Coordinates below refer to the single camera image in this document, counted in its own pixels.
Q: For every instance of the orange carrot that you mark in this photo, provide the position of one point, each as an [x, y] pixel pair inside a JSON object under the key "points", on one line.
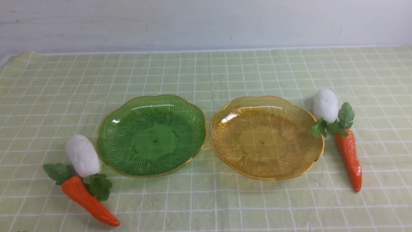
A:
{"points": [[344, 140], [89, 192]]}

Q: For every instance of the green checked tablecloth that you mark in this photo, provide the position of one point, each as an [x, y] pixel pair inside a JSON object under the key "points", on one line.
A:
{"points": [[45, 99]]}

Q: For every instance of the green glass plate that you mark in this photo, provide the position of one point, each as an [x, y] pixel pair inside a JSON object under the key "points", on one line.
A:
{"points": [[151, 136]]}

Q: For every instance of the amber glass plate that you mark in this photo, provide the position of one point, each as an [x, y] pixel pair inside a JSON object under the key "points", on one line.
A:
{"points": [[265, 137]]}

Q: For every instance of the white radish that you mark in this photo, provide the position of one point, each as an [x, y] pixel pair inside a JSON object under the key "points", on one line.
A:
{"points": [[83, 156], [325, 105]]}

